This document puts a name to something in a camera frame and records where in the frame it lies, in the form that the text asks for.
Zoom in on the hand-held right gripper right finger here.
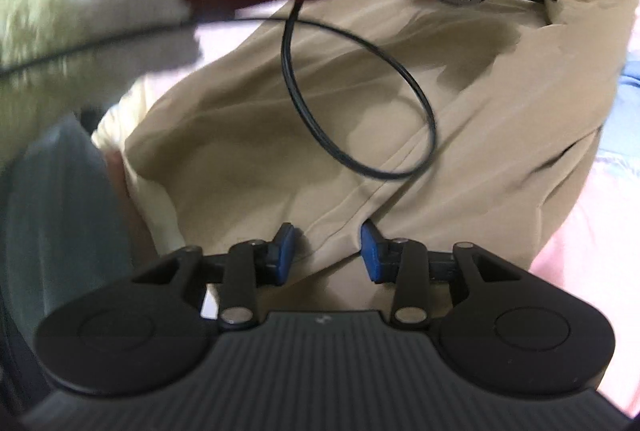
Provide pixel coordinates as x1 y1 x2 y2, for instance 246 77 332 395
360 221 527 331

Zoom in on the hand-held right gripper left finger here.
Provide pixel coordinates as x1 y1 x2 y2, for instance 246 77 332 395
131 222 301 331

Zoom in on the tan hoodie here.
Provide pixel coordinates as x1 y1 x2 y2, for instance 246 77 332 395
122 0 640 312

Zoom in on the person's leg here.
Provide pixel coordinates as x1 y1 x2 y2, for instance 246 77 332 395
0 116 131 342

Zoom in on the black cable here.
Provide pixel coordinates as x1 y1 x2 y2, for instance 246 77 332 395
0 0 440 180

